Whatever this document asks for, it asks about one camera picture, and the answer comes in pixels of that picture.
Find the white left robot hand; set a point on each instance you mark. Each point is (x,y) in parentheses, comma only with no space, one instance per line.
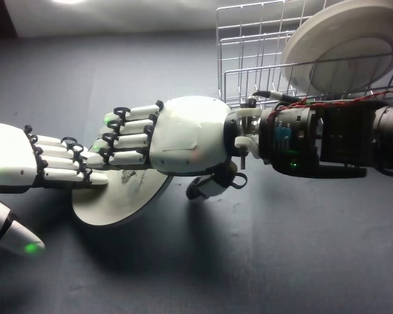
(6,157)

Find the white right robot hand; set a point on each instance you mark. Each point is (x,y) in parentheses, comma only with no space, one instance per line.
(186,134)

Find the white round ceramic plate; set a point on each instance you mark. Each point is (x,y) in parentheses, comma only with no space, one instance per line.
(353,32)
(127,202)

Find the grey table cloth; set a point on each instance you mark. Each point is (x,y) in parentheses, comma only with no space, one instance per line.
(281,261)

